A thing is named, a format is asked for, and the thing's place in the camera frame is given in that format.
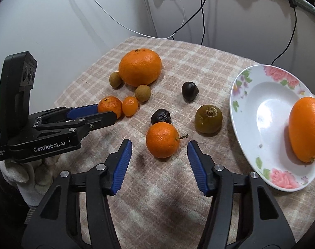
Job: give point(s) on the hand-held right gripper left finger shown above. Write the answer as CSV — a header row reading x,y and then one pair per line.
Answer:
x,y
121,168

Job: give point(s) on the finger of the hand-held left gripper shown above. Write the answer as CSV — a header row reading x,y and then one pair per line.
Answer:
x,y
82,111
100,119

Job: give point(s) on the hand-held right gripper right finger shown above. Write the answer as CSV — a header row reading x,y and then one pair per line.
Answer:
x,y
197,166

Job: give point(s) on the small mandarin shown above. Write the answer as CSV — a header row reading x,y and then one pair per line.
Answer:
x,y
110,105

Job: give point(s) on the small orange kumquat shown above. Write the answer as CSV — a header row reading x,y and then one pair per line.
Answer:
x,y
130,106

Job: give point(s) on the brown longan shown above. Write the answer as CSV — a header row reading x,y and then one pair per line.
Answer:
x,y
143,92
115,80

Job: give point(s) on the mandarin with stem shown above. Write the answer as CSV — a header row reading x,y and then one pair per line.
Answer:
x,y
162,141

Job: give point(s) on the wrinkled dark plum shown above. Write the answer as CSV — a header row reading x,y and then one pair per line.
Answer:
x,y
160,116

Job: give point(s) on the smooth dark plum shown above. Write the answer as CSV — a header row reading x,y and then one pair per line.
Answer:
x,y
189,90

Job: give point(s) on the white floral plate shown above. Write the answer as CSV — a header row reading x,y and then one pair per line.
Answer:
x,y
261,124

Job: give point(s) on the person's left hand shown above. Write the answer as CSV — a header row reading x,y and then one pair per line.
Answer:
x,y
30,176

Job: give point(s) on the beige checked cloth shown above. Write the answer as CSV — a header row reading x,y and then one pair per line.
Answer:
x,y
160,202

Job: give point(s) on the large round orange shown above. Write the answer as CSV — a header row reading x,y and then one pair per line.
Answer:
x,y
139,67

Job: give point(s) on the large oval orange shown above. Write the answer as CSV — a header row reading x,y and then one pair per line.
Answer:
x,y
306,129

